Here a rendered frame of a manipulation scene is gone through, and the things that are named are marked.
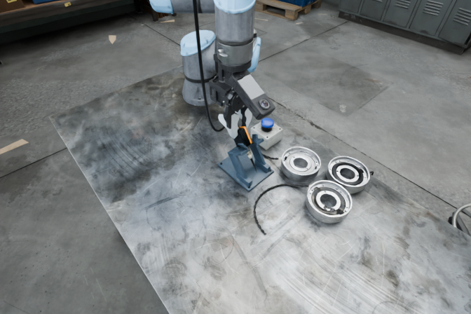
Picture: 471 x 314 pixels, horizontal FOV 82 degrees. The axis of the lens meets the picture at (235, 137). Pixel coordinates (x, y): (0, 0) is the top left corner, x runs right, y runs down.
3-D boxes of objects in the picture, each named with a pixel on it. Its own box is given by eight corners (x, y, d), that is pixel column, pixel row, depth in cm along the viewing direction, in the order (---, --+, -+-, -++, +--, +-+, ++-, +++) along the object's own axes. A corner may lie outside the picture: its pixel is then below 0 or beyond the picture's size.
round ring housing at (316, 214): (356, 212, 67) (362, 202, 64) (326, 234, 63) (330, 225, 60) (324, 183, 74) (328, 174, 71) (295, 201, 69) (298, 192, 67)
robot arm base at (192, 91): (175, 93, 105) (171, 70, 98) (206, 79, 113) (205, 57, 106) (198, 111, 97) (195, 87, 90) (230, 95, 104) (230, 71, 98)
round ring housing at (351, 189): (335, 199, 70) (339, 189, 67) (318, 168, 77) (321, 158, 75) (372, 192, 72) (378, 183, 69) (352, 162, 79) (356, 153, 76)
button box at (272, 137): (281, 139, 86) (283, 127, 83) (265, 150, 83) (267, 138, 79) (263, 127, 91) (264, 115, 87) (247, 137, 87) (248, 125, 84)
